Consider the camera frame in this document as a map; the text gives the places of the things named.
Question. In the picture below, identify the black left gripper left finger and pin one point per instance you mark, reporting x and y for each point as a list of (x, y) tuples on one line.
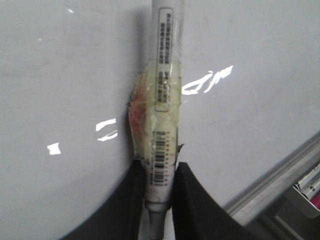
[(119, 217)]

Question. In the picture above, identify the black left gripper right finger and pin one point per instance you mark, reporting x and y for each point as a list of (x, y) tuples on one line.
[(196, 216)]

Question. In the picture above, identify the white black whiteboard marker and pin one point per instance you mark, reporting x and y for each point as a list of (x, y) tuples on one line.
[(154, 110)]

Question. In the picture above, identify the white whiteboard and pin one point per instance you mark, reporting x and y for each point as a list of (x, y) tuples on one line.
[(251, 96)]

